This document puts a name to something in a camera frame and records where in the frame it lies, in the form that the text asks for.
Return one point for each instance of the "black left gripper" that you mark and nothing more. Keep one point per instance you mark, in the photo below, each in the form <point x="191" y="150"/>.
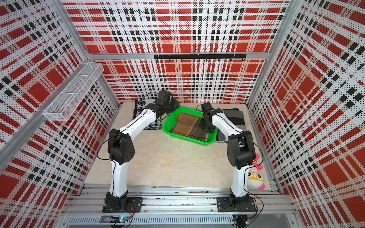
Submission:
<point x="177" y="104"/>

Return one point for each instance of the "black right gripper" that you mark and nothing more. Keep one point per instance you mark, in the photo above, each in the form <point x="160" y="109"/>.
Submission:
<point x="210" y="130"/>

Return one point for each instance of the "brown fringed scarf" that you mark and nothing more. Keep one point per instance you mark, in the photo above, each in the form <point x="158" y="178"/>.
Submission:
<point x="190" y="126"/>

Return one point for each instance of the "green plastic basket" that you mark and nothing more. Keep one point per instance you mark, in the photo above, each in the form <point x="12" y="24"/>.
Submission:
<point x="171" y="122"/>

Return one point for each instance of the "grey black white checked scarf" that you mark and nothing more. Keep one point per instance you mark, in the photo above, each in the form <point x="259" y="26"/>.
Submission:
<point x="236" y="116"/>

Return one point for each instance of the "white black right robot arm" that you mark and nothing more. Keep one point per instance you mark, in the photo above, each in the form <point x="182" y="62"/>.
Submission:
<point x="240" y="153"/>

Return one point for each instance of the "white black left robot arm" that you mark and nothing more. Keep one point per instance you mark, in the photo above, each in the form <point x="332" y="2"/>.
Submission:
<point x="121" y="151"/>

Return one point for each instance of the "pink white plush toy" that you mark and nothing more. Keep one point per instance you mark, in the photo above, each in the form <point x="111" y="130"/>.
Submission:
<point x="255" y="177"/>

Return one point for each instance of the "green circuit board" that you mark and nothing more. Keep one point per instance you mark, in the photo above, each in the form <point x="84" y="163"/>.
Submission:
<point x="119" y="219"/>

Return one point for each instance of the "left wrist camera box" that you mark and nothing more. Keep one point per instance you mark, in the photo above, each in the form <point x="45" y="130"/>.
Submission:
<point x="164" y="98"/>

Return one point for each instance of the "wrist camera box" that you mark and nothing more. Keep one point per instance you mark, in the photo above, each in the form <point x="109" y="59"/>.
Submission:
<point x="206" y="107"/>
<point x="164" y="98"/>

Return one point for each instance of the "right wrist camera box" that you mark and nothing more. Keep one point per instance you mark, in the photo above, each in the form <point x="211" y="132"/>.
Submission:
<point x="206" y="107"/>

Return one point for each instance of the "black wall hook rail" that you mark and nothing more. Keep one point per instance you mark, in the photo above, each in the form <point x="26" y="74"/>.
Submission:
<point x="199" y="56"/>

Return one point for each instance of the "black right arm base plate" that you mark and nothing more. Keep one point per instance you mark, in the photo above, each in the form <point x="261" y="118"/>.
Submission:
<point x="232" y="204"/>

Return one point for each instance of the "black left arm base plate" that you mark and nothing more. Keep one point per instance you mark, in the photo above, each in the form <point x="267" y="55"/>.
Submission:
<point x="129" y="204"/>

